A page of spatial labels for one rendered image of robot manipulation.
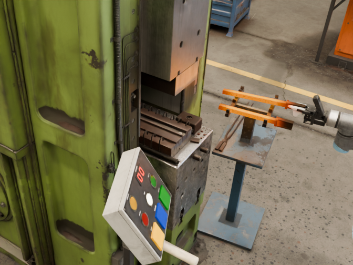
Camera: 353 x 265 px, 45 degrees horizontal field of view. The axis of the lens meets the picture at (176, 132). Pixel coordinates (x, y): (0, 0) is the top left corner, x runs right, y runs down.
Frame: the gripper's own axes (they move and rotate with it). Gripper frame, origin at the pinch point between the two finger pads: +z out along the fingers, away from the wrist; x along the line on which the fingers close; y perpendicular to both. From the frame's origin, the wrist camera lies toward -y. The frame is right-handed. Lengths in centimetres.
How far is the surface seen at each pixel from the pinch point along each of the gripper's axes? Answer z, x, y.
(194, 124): 43, -37, 5
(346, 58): -30, 295, 88
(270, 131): 9.4, 16.4, 31.2
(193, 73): 43, -45, -28
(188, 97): 53, -18, 1
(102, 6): 62, -88, -68
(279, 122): 3.1, -12.4, 5.2
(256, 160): 10.1, -15.2, 31.7
